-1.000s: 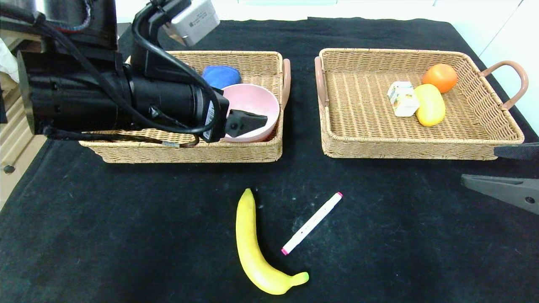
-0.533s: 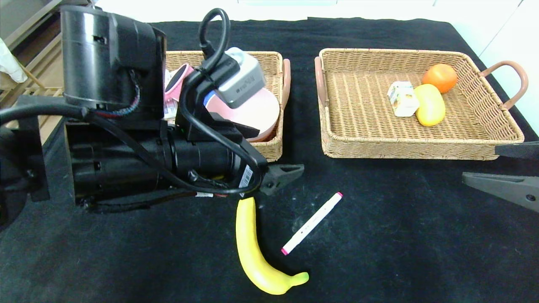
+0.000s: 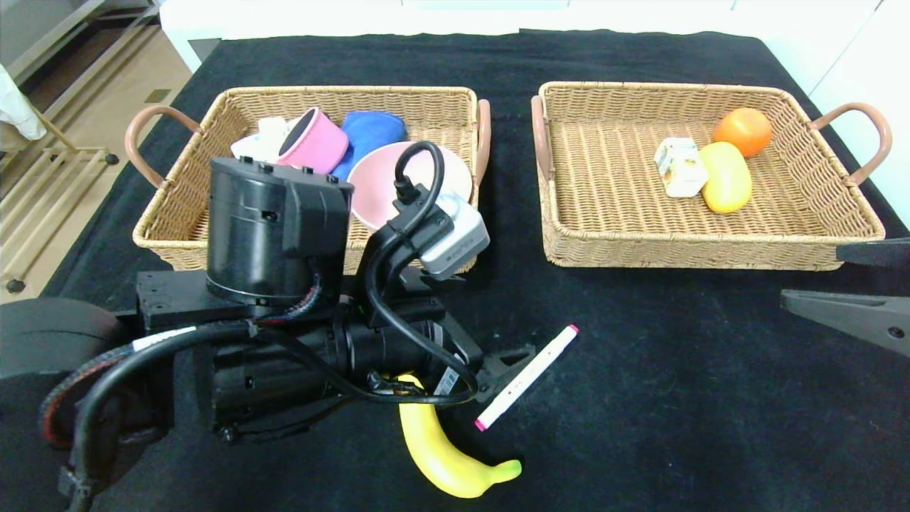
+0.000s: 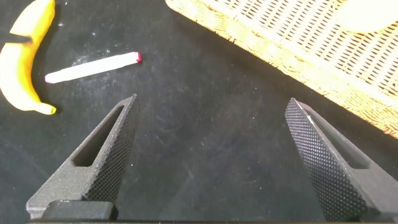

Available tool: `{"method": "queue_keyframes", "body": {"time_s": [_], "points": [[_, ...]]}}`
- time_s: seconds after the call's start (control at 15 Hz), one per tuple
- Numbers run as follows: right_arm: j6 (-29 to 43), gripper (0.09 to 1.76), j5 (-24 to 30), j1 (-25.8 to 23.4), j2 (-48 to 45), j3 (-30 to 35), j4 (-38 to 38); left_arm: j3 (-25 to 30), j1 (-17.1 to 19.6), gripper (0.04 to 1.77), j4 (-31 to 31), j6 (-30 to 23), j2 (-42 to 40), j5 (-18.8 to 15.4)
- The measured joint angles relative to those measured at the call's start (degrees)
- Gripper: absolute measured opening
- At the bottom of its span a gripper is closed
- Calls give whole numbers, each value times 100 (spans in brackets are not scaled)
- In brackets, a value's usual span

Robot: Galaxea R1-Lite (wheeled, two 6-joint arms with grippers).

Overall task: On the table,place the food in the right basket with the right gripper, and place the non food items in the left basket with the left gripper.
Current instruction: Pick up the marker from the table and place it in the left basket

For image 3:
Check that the blue towel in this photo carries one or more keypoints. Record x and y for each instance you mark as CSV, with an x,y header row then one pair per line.
x,y
373,131

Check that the yellow banana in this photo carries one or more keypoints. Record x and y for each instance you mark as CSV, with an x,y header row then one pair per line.
x,y
448,462

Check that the brass floor socket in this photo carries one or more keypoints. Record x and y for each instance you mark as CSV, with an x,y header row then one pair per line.
x,y
158,97

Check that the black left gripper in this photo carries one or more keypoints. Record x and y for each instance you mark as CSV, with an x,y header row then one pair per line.
x,y
452,375

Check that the orange fruit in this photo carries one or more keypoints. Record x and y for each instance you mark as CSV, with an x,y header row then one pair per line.
x,y
743,131

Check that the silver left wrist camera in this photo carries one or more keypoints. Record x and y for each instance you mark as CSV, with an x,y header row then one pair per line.
x,y
458,242

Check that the small juice carton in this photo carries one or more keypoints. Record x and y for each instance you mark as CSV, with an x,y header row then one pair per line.
x,y
679,171

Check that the yellow mango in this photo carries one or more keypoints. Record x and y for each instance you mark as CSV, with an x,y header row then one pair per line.
x,y
729,181

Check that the white table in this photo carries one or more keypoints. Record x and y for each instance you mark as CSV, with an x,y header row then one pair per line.
x,y
199,21

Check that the wooden rack on wheels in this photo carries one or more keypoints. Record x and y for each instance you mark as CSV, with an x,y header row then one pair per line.
x,y
43,192

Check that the white marker with pink caps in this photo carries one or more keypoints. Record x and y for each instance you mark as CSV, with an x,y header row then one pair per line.
x,y
530,373

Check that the white cloth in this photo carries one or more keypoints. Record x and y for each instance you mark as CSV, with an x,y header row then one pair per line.
x,y
14,107

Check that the pink saucepan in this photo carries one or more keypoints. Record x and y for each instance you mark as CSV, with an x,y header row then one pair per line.
x,y
316,142

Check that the pink bowl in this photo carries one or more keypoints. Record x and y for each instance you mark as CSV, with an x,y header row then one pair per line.
x,y
373,188

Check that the black tablecloth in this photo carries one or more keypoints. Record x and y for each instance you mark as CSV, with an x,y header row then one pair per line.
x,y
675,398

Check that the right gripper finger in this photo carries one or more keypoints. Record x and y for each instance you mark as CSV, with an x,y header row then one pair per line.
x,y
853,316
878,252

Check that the white bottle with black cap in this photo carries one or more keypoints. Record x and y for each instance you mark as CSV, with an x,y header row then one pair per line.
x,y
252,148

